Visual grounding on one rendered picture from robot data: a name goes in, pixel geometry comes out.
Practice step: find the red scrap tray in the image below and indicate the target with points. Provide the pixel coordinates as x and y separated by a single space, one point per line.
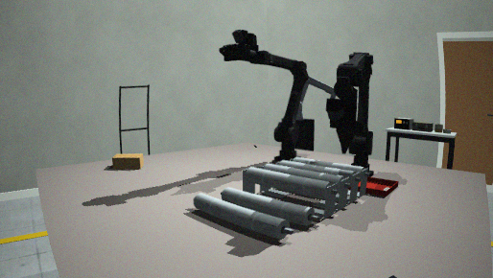
384 186

